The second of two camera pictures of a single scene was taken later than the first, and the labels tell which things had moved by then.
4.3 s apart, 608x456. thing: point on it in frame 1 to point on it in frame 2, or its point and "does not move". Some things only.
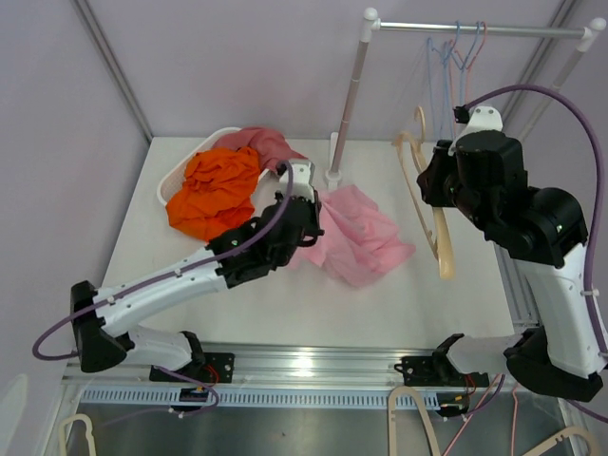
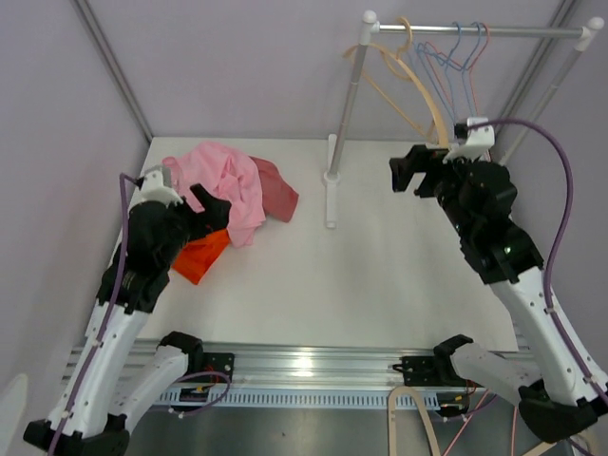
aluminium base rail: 352,366 does not move
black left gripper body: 311,226 to 193,225
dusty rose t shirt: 272,147 to 279,199
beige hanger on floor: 395,393 does not move
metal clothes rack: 370,24 does not move
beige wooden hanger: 411,161 to 398,56
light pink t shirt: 358,240 to 228,174
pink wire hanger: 469,63 to 426,44
